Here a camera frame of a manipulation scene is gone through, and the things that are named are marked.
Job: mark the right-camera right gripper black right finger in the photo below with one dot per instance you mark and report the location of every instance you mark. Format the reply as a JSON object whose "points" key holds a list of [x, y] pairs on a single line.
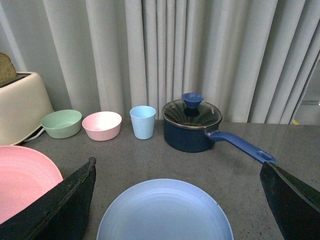
{"points": [[294, 204]]}

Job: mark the right-camera right gripper black left finger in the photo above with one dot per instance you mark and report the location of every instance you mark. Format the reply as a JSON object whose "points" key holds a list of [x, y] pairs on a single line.
{"points": [[60, 214]]}

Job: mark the pink plate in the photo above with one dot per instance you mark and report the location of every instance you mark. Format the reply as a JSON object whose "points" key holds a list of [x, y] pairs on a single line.
{"points": [[25, 175]]}

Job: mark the blue plate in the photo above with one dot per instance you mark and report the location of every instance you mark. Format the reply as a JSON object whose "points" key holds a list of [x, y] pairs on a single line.
{"points": [[164, 209]]}

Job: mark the green bowl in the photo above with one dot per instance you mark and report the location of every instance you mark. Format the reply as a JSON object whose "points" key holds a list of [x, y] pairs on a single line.
{"points": [[62, 124]]}

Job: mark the pink bowl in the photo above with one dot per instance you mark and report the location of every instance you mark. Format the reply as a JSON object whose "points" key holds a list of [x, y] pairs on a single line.
{"points": [[102, 126]]}

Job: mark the cream white toaster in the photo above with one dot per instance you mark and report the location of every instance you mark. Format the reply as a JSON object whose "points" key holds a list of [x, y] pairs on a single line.
{"points": [[24, 102]]}

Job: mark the light blue cup right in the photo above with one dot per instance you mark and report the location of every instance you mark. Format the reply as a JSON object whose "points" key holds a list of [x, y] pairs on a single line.
{"points": [[143, 121]]}

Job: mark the dark blue saucepan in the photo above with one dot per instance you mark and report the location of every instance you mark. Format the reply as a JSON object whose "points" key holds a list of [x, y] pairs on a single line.
{"points": [[202, 139]]}

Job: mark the glass pot lid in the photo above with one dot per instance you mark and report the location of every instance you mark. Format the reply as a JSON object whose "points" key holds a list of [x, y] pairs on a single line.
{"points": [[191, 112]]}

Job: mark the brown toast slice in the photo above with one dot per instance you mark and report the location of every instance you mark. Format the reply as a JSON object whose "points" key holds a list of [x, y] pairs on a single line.
{"points": [[7, 69]]}

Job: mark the grey curtain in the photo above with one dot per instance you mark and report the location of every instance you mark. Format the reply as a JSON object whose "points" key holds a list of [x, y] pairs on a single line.
{"points": [[250, 58]]}

